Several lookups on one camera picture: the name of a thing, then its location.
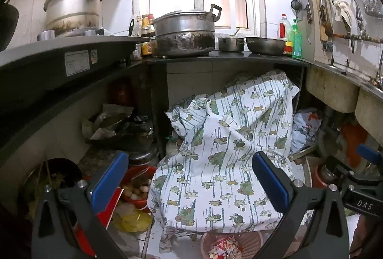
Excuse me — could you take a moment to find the stone sink basin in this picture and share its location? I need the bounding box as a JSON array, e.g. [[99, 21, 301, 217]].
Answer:
[[355, 87, 383, 143], [305, 67, 360, 115]]

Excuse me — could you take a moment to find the green dish soap bottle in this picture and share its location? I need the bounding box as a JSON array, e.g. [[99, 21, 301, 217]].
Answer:
[[292, 19, 303, 58]]

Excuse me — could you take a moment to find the cooking oil bottle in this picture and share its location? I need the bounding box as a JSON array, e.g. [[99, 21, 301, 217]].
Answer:
[[280, 14, 294, 56]]

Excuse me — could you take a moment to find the cream rag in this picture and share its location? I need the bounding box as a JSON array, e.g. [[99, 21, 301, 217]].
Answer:
[[333, 1, 353, 23]]

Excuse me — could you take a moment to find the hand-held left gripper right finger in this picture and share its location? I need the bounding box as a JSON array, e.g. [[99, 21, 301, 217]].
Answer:
[[252, 151, 349, 259]]

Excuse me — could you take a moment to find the white cutting board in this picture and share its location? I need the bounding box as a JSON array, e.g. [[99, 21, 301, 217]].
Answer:
[[295, 0, 318, 59]]

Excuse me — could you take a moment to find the person's right forearm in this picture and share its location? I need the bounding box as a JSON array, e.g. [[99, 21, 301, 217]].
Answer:
[[349, 213, 379, 259]]

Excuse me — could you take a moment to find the steel pot lid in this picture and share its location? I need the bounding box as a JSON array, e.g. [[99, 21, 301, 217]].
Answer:
[[127, 147, 159, 166]]

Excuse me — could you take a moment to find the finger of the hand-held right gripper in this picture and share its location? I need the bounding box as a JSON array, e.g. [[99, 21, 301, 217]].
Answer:
[[356, 144, 383, 164]]

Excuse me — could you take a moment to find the pink plastic basket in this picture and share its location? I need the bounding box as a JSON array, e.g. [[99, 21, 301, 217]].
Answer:
[[200, 230, 264, 259]]

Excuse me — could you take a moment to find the small steel saucepan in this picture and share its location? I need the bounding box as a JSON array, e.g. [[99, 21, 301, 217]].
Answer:
[[217, 36, 246, 53]]

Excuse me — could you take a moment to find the large aluminium steamer pot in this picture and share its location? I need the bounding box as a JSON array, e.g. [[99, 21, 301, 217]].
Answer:
[[151, 4, 222, 57]]

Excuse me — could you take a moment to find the dark bucket of scraps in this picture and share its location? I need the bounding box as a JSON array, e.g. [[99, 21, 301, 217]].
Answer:
[[18, 159, 83, 218]]

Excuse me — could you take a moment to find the steel cleaver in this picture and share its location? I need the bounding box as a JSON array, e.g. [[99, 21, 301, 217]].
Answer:
[[299, 0, 313, 23]]

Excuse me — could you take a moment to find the steel wok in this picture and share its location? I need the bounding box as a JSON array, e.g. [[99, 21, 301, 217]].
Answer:
[[245, 37, 287, 56]]

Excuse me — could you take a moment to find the brown ladle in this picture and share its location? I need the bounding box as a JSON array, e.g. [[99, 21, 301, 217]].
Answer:
[[325, 7, 333, 38]]

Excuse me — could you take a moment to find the black wok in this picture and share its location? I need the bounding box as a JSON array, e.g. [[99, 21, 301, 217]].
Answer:
[[0, 4, 20, 52]]

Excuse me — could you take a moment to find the orange plastic container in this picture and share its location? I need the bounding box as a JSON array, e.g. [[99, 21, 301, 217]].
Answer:
[[341, 123, 368, 167]]

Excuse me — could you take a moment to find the red basin of eggs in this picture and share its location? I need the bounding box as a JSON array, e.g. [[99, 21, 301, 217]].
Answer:
[[120, 166, 158, 209]]

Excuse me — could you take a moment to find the animal print white cloth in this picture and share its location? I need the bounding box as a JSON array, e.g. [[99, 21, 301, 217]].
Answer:
[[147, 70, 300, 253]]

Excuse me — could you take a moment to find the red cardboard box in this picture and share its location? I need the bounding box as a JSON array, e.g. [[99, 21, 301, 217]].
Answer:
[[73, 177, 124, 249]]

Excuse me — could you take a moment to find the white crumpled plastic bag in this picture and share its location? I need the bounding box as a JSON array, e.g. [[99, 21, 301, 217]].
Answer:
[[292, 108, 322, 155]]

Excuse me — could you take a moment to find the condiment bottles group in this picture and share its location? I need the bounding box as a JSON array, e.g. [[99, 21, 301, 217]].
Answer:
[[141, 14, 154, 38]]

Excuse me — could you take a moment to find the aluminium pressure cooker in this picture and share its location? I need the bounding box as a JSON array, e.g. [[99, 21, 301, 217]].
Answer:
[[43, 0, 124, 37]]

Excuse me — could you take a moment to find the wooden spoon hanging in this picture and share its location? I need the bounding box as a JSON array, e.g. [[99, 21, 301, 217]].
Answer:
[[314, 0, 328, 41]]

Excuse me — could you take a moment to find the black gas stove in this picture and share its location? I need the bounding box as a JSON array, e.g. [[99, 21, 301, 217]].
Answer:
[[0, 36, 141, 116]]

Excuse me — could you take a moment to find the red plastic jar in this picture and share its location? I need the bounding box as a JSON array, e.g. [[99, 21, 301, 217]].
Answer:
[[108, 79, 134, 107]]

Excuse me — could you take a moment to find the red snack packet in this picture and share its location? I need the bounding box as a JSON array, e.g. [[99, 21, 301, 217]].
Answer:
[[209, 239, 240, 258]]

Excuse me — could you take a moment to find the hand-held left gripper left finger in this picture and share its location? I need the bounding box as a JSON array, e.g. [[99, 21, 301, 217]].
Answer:
[[31, 151, 129, 259]]

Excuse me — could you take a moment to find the yellow plastic bag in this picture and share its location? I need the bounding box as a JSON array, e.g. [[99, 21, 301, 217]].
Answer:
[[120, 208, 153, 232]]

